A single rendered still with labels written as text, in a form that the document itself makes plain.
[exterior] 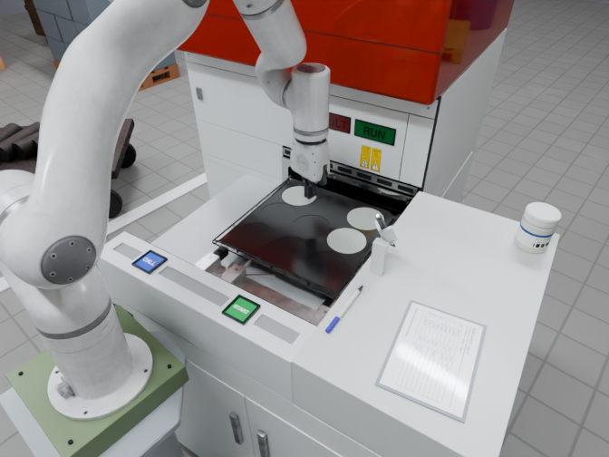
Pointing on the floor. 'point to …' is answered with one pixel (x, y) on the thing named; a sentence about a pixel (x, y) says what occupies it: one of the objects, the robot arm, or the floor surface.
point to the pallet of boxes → (71, 23)
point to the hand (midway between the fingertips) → (310, 189)
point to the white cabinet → (245, 413)
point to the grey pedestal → (160, 435)
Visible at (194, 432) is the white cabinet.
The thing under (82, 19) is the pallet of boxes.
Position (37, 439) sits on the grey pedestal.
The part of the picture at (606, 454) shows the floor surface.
